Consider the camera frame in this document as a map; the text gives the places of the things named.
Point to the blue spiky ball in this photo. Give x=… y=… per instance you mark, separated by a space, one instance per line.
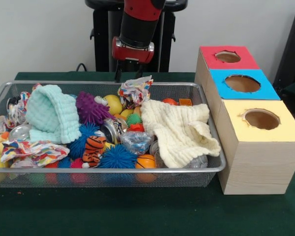
x=118 y=157

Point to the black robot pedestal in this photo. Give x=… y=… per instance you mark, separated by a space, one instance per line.
x=103 y=44

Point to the colourful printed cloth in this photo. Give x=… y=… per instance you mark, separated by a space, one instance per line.
x=34 y=152
x=17 y=110
x=135 y=91

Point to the purple spiky toy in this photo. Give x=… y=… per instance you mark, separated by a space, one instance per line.
x=91 y=108

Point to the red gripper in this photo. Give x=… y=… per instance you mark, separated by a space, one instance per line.
x=132 y=54

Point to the mint green cloth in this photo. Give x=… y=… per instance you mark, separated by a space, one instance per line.
x=51 y=113

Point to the wooden box with three holes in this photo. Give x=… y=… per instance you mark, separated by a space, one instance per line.
x=258 y=169

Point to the small orange basketball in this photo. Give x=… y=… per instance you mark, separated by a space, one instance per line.
x=145 y=161

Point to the cream knitted cloth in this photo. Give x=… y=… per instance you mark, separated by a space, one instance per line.
x=177 y=127

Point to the tiger plush toy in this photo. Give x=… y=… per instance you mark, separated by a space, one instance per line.
x=94 y=147

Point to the yellow ball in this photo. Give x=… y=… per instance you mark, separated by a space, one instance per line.
x=113 y=103

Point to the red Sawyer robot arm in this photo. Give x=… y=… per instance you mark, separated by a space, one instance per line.
x=142 y=22

